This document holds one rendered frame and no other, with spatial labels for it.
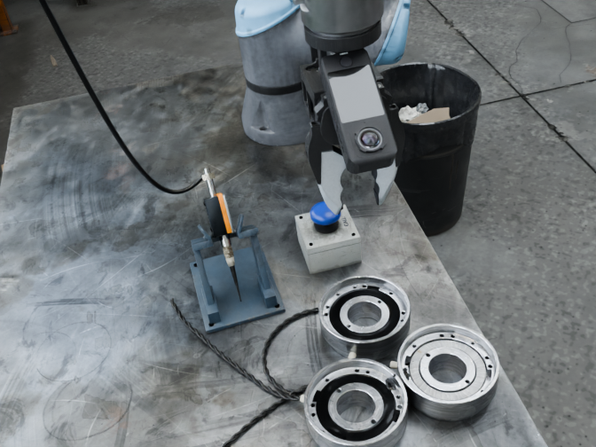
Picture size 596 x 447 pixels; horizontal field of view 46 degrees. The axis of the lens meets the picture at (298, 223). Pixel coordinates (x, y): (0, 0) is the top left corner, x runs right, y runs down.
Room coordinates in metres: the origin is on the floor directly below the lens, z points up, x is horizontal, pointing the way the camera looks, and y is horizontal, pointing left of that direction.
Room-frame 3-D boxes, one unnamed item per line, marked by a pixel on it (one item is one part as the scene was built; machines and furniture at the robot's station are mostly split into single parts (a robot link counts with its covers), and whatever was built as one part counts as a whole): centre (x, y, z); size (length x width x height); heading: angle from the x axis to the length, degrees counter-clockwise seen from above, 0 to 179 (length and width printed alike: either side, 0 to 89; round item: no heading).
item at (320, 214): (0.69, -0.04, 0.85); 0.04 x 0.04 x 0.05
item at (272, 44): (1.03, -0.01, 0.97); 0.13 x 0.12 x 0.14; 80
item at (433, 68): (1.69, -0.38, 0.21); 0.34 x 0.34 x 0.43
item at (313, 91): (0.61, -0.06, 1.10); 0.09 x 0.08 x 0.12; 8
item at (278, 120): (1.03, 0.00, 0.85); 0.15 x 0.15 x 0.10
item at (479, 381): (0.45, -0.14, 0.82); 0.08 x 0.08 x 0.02
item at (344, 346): (0.55, -0.06, 0.82); 0.10 x 0.10 x 0.04
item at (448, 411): (0.45, -0.14, 0.82); 0.10 x 0.10 x 0.04
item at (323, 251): (0.70, -0.04, 0.82); 0.08 x 0.07 x 0.05; 8
